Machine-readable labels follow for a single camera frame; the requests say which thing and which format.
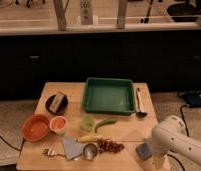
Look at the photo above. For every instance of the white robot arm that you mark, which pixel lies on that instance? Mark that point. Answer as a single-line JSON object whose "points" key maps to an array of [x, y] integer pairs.
{"points": [[168, 135]]}

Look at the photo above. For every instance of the brown block on plate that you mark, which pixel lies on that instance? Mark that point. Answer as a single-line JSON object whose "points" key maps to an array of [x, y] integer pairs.
{"points": [[58, 102]]}

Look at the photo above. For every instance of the toy grape bunch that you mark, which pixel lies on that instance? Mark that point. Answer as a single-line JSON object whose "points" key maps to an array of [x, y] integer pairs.
{"points": [[106, 145]]}

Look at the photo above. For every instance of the orange bowl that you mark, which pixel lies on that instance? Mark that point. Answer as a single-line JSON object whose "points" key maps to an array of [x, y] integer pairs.
{"points": [[35, 128]]}

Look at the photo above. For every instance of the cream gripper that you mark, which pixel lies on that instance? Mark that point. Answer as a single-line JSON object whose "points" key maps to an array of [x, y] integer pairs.
{"points": [[159, 160]]}

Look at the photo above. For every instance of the green plastic tray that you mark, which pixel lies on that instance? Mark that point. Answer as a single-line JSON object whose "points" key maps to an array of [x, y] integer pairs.
{"points": [[109, 96]]}

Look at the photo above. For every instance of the green toy pepper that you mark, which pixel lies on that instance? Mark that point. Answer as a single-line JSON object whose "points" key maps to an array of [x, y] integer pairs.
{"points": [[105, 122]]}

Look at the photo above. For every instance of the wooden table board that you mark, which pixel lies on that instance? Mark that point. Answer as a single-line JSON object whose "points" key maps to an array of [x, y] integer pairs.
{"points": [[129, 130]]}

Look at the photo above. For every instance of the blue device on floor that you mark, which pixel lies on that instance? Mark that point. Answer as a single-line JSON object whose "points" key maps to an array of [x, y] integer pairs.
{"points": [[192, 99]]}

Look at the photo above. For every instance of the light green cup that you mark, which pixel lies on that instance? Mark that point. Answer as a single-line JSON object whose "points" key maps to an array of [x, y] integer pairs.
{"points": [[88, 123]]}

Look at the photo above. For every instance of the blue sponge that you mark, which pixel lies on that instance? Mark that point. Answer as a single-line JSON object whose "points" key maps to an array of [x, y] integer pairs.
{"points": [[143, 151]]}

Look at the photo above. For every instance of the blue grey cloth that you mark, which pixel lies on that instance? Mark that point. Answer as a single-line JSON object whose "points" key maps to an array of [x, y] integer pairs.
{"points": [[72, 148]]}

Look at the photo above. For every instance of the small orange cup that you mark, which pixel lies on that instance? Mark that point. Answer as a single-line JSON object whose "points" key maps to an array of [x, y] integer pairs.
{"points": [[58, 124]]}

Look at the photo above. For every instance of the metal measuring cup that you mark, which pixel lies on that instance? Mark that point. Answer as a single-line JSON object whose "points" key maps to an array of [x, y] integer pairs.
{"points": [[87, 151]]}

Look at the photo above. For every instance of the metal fork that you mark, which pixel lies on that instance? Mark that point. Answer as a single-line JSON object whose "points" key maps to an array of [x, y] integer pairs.
{"points": [[50, 152]]}

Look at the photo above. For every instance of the yellow toy corn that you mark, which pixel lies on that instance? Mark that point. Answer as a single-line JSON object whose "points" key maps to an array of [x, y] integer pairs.
{"points": [[89, 138]]}

